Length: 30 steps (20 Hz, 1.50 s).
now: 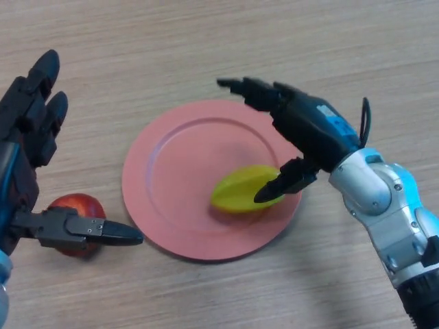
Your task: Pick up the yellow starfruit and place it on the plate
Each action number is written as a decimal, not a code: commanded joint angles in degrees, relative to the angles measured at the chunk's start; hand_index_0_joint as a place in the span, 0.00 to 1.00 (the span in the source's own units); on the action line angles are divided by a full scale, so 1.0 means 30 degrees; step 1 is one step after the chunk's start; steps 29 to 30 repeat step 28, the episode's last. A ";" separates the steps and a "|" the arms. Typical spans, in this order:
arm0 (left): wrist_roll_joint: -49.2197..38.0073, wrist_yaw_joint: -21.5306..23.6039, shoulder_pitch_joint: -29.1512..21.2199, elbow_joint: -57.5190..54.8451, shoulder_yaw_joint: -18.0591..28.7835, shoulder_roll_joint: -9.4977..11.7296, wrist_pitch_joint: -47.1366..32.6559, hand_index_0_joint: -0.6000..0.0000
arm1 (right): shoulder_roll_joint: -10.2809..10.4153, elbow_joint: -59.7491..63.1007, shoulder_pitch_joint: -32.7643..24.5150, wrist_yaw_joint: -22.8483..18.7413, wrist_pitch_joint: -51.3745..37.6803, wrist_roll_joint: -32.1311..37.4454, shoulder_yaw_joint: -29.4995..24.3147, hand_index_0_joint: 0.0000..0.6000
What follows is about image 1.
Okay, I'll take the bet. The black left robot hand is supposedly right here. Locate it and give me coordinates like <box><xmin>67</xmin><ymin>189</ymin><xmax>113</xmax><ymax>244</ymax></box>
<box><xmin>0</xmin><ymin>49</ymin><xmax>145</xmax><ymax>257</ymax></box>

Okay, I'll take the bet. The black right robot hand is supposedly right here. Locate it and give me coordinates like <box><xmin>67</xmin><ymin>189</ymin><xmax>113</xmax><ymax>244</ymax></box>
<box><xmin>216</xmin><ymin>76</ymin><xmax>361</xmax><ymax>205</ymax></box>

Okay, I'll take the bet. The yellow starfruit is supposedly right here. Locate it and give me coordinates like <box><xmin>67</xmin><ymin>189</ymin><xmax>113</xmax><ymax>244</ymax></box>
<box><xmin>209</xmin><ymin>164</ymin><xmax>285</xmax><ymax>214</ymax></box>

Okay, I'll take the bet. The pink round plate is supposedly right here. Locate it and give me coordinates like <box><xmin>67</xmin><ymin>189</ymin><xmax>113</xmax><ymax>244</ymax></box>
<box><xmin>121</xmin><ymin>99</ymin><xmax>303</xmax><ymax>263</ymax></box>

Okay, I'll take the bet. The red apple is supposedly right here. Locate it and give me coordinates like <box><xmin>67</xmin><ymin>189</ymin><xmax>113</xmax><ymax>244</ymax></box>
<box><xmin>47</xmin><ymin>193</ymin><xmax>107</xmax><ymax>258</ymax></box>

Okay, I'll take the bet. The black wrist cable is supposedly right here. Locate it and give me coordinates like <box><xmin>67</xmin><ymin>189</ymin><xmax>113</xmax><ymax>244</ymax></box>
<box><xmin>357</xmin><ymin>97</ymin><xmax>372</xmax><ymax>149</ymax></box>

